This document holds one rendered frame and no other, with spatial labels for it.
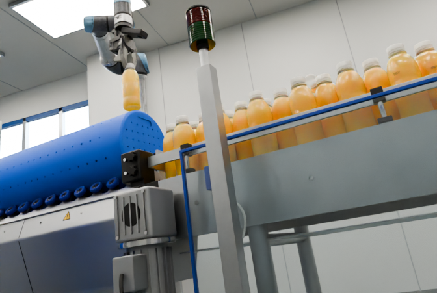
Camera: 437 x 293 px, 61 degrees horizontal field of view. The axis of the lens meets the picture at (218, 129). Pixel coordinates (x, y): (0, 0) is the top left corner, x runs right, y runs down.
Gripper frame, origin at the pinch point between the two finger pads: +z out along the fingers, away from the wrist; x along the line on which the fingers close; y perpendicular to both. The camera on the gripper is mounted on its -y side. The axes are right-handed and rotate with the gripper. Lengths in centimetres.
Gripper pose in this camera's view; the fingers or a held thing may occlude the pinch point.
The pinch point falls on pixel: (129, 66)
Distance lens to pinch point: 155.9
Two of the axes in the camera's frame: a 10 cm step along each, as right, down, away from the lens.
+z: 1.3, 9.3, -3.5
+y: -8.8, 2.7, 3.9
